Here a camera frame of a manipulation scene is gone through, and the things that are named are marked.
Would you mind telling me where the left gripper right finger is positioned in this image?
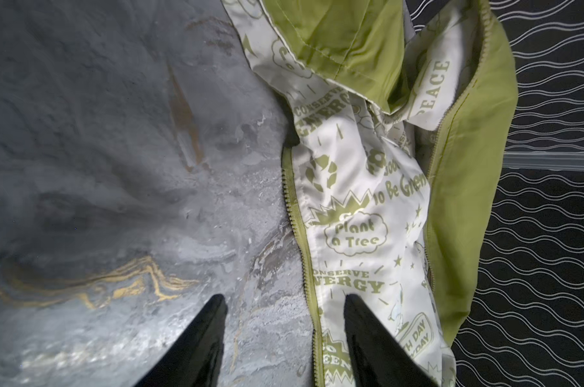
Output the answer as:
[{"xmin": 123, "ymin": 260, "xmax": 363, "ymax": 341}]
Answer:
[{"xmin": 343, "ymin": 294, "xmax": 436, "ymax": 387}]

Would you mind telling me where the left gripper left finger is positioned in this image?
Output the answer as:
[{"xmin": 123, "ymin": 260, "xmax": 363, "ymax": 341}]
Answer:
[{"xmin": 136, "ymin": 294, "xmax": 227, "ymax": 387}]

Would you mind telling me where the green zip-up jacket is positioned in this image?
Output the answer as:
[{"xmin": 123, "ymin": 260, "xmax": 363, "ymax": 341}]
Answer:
[{"xmin": 224, "ymin": 1, "xmax": 518, "ymax": 386}]

